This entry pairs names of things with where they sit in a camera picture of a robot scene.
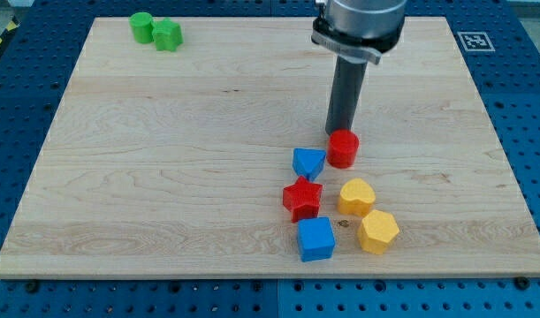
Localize green star block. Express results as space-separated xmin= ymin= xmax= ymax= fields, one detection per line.
xmin=152 ymin=18 xmax=183 ymax=52

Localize blue triangle block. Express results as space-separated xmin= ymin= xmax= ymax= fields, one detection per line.
xmin=293 ymin=148 xmax=326 ymax=182

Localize yellow hexagon block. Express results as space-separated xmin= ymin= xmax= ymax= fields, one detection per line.
xmin=357 ymin=209 xmax=399 ymax=254

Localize red star block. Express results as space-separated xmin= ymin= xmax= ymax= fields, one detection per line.
xmin=282 ymin=176 xmax=323 ymax=223

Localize red cylinder block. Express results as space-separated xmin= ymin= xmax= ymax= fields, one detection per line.
xmin=327 ymin=129 xmax=360 ymax=169

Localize blue cube block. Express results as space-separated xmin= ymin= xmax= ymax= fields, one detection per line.
xmin=297 ymin=216 xmax=336 ymax=262

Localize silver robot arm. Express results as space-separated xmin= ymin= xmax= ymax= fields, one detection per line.
xmin=311 ymin=0 xmax=407 ymax=64

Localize white fiducial marker tag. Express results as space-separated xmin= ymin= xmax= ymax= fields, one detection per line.
xmin=458 ymin=31 xmax=495 ymax=52

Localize yellow heart block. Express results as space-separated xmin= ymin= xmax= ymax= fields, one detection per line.
xmin=337 ymin=178 xmax=376 ymax=217

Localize wooden board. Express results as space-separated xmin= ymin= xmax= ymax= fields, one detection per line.
xmin=0 ymin=17 xmax=540 ymax=280

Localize green cylinder block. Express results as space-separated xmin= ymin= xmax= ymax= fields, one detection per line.
xmin=129 ymin=11 xmax=154 ymax=44

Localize black yellow hazard tape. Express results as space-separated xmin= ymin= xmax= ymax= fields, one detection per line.
xmin=0 ymin=16 xmax=20 ymax=57

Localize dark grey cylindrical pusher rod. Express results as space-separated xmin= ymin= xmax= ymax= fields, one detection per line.
xmin=325 ymin=56 xmax=367 ymax=135

